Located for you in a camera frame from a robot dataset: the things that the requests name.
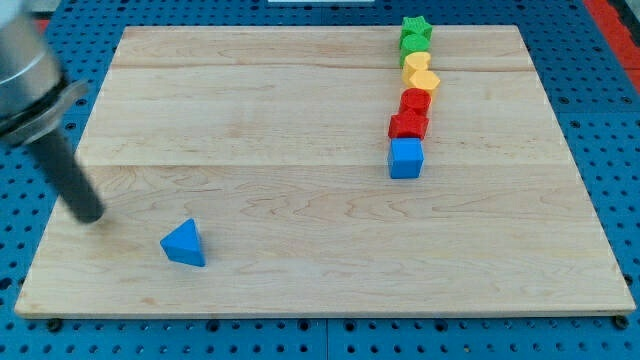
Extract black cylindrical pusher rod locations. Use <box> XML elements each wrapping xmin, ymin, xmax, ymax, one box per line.
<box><xmin>27</xmin><ymin>130</ymin><xmax>105</xmax><ymax>224</ymax></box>

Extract blue triangle block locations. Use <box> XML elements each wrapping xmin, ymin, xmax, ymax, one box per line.
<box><xmin>160</xmin><ymin>218</ymin><xmax>206</xmax><ymax>267</ymax></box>

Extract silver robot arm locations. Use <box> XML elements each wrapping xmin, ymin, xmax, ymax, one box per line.
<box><xmin>1</xmin><ymin>0</ymin><xmax>104</xmax><ymax>223</ymax></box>

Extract red star block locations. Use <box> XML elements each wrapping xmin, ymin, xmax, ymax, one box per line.
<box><xmin>388</xmin><ymin>111</ymin><xmax>429</xmax><ymax>140</ymax></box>

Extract green star block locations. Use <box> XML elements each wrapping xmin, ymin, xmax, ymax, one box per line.
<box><xmin>399</xmin><ymin>16</ymin><xmax>433</xmax><ymax>43</ymax></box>

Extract wooden board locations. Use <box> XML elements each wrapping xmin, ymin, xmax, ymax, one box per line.
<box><xmin>15</xmin><ymin>25</ymin><xmax>636</xmax><ymax>319</ymax></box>

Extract blue cube block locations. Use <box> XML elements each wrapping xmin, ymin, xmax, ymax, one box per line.
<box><xmin>387</xmin><ymin>138</ymin><xmax>424</xmax><ymax>179</ymax></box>

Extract red cylinder block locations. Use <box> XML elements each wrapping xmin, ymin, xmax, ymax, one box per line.
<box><xmin>398</xmin><ymin>88</ymin><xmax>431</xmax><ymax>116</ymax></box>

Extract green cylinder block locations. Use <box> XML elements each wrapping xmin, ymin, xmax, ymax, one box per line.
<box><xmin>399</xmin><ymin>34</ymin><xmax>431</xmax><ymax>66</ymax></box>

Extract yellow hexagon block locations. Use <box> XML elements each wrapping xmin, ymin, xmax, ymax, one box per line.
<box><xmin>407</xmin><ymin>70</ymin><xmax>441</xmax><ymax>97</ymax></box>

